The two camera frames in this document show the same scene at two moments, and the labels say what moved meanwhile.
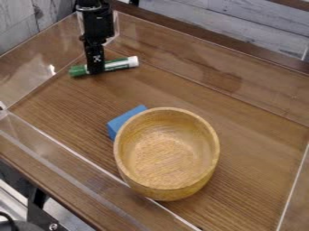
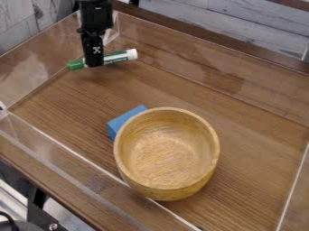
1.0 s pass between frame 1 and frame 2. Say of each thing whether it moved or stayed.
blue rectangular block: stayed
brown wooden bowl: stayed
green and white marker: moved
